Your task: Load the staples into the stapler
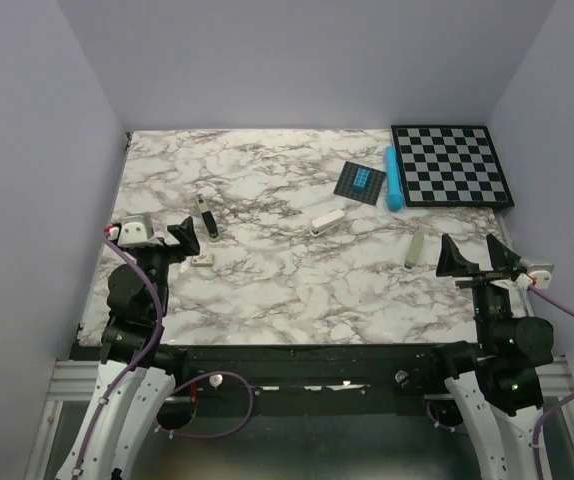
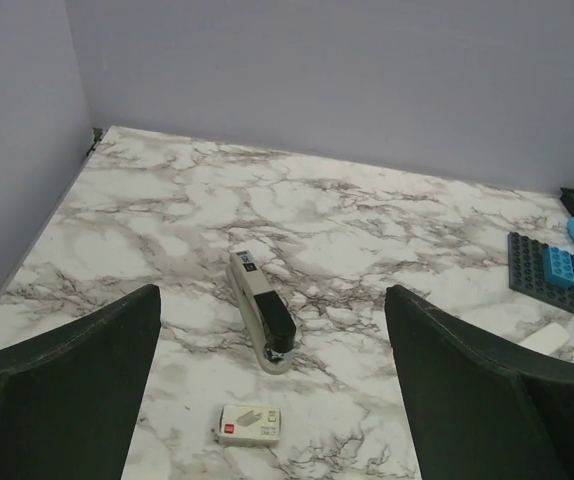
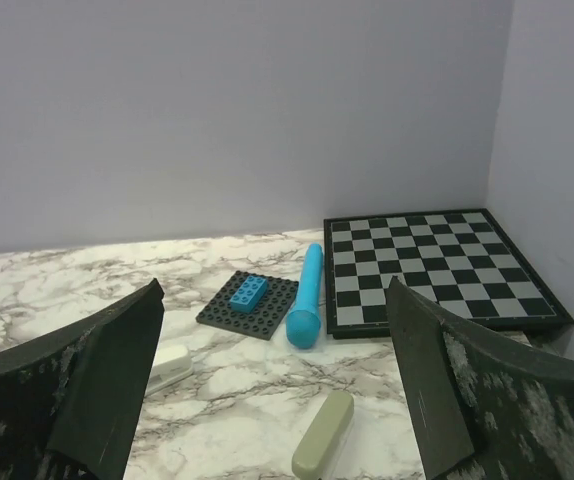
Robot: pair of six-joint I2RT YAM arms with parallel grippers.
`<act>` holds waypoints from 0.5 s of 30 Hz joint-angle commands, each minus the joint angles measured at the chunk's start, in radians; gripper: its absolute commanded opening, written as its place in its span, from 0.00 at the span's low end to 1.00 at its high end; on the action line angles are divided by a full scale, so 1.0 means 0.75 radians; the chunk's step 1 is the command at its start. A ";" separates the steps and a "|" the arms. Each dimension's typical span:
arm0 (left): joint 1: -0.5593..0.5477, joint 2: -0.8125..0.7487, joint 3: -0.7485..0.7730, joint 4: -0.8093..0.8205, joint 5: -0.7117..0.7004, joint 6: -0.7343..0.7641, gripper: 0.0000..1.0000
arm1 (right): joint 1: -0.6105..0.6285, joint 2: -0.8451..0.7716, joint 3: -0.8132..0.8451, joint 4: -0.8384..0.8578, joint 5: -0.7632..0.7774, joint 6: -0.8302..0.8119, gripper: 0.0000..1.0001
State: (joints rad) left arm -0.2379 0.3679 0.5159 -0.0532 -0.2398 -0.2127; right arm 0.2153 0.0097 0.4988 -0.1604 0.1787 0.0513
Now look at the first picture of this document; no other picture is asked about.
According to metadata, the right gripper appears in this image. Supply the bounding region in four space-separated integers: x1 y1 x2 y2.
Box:
436 232 521 350

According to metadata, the black metal stapler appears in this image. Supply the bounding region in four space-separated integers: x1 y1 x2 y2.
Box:
196 194 220 242

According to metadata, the staple box sleeve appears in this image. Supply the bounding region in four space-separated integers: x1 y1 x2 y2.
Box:
191 253 215 267

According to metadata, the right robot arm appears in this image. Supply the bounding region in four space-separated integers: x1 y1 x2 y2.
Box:
426 235 554 479

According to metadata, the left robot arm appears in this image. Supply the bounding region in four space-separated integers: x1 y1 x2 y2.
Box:
56 213 200 479

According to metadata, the white stapler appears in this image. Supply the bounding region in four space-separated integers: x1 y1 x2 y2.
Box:
310 210 345 237

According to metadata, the black white chessboard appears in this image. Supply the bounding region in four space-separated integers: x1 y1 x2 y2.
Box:
391 124 514 210

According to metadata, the blue toy microphone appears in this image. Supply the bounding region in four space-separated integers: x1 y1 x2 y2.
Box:
384 145 404 212

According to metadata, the blue lego brick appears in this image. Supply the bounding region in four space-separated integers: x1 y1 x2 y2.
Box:
352 168 371 190

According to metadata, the dark grey lego baseplate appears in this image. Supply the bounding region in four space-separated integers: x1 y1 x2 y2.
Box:
334 161 386 206

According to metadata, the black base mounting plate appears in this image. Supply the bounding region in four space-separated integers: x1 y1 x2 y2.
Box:
69 342 483 419

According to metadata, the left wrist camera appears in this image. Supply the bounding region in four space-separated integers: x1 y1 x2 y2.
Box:
117 213 155 248

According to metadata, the aluminium rail frame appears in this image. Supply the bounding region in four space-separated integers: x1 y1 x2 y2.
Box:
24 357 574 479

